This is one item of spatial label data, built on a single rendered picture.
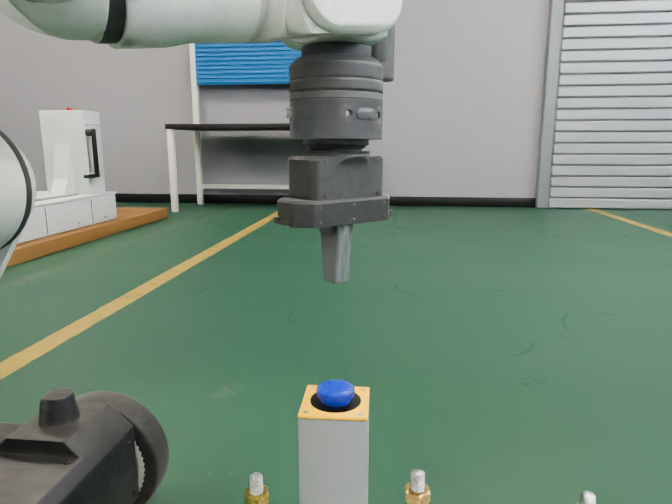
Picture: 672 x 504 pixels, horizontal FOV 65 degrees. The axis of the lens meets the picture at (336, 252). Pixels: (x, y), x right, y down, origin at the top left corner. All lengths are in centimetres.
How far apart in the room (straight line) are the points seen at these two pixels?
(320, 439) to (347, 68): 36
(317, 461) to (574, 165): 495
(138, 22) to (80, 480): 55
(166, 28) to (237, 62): 495
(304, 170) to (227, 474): 69
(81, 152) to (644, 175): 465
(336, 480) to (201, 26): 44
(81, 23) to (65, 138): 351
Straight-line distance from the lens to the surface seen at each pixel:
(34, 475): 78
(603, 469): 115
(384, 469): 104
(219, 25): 43
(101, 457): 80
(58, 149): 390
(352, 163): 49
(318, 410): 56
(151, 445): 89
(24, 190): 62
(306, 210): 47
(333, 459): 57
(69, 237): 339
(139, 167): 584
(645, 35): 560
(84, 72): 613
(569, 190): 536
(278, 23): 45
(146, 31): 41
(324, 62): 48
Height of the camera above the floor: 58
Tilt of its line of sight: 11 degrees down
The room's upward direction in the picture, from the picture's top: straight up
